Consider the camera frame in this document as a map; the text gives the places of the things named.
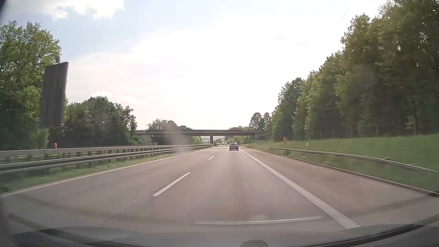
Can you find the car's own bonnet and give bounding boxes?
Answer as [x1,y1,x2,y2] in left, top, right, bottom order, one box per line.
[7,213,439,247]

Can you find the large road sign back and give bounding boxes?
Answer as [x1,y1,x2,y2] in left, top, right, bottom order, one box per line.
[39,56,69,149]

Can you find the concrete road bridge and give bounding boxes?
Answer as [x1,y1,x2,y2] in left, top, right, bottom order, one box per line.
[135,129,268,145]

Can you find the grass bank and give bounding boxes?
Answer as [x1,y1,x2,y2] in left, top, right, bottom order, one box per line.
[242,133,439,193]

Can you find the metal guard rail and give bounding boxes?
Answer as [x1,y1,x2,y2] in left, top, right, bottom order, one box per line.
[270,147,439,173]
[0,144,216,176]

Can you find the grass median strip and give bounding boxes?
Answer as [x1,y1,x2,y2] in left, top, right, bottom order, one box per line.
[0,147,206,193]

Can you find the road markings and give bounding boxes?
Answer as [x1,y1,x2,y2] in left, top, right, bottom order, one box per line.
[0,145,361,229]

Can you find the wood of tall trees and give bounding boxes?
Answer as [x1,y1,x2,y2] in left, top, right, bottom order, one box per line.
[268,0,439,142]

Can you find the group of green trees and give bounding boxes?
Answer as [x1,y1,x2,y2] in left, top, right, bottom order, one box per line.
[0,20,151,151]

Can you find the grey asphalt road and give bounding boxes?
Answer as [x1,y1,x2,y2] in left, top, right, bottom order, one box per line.
[0,145,439,237]

